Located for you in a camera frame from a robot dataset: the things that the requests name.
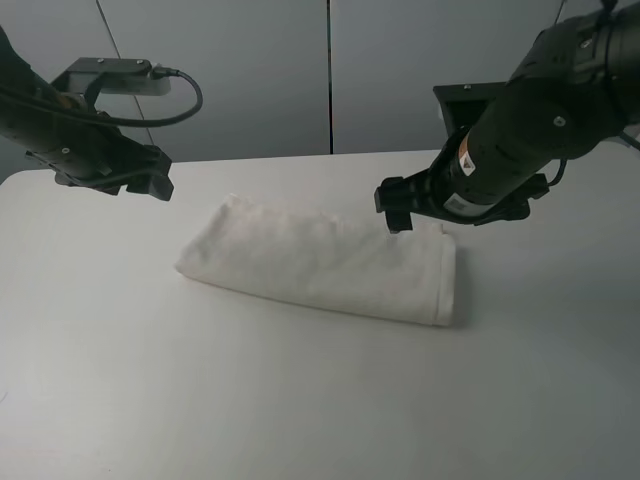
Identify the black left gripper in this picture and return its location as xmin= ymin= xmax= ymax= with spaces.
xmin=25 ymin=112 xmax=174 ymax=201

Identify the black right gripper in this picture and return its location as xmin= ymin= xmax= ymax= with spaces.
xmin=374 ymin=171 xmax=548 ymax=234

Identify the white terry towel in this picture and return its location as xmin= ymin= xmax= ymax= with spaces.
xmin=175 ymin=195 xmax=456 ymax=326

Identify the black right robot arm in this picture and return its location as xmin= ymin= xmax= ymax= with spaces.
xmin=374 ymin=1 xmax=639 ymax=233

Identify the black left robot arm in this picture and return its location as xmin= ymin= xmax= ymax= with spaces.
xmin=1 ymin=36 xmax=174 ymax=201

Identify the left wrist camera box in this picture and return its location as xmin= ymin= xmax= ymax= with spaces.
xmin=52 ymin=57 xmax=171 ymax=96

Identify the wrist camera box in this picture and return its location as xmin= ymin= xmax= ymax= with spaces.
xmin=52 ymin=57 xmax=171 ymax=96
xmin=433 ymin=82 xmax=506 ymax=137

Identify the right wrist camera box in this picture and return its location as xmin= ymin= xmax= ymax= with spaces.
xmin=433 ymin=82 xmax=506 ymax=137

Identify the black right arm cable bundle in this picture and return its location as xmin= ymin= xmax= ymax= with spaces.
xmin=547 ymin=124 xmax=640 ymax=187

